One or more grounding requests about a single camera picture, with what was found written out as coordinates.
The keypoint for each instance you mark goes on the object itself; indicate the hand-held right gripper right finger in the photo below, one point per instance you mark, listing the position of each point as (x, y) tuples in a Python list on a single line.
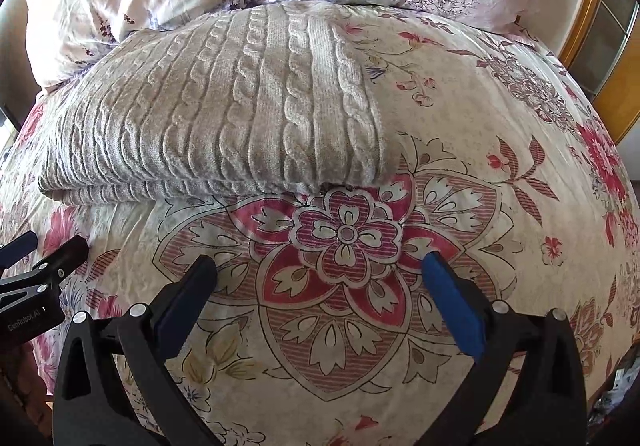
[(455, 306)]

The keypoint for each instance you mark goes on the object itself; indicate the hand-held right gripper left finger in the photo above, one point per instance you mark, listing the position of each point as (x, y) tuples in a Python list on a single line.
[(185, 306)]

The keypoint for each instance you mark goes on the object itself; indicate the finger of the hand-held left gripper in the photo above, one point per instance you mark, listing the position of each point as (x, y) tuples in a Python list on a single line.
[(17, 248), (67, 256)]

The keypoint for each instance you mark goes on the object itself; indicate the floral bed sheet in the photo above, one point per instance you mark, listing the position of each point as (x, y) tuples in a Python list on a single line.
[(350, 236)]

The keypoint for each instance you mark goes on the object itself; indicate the yellow wooden framed panel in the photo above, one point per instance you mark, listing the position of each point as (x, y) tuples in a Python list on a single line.
[(595, 41)]

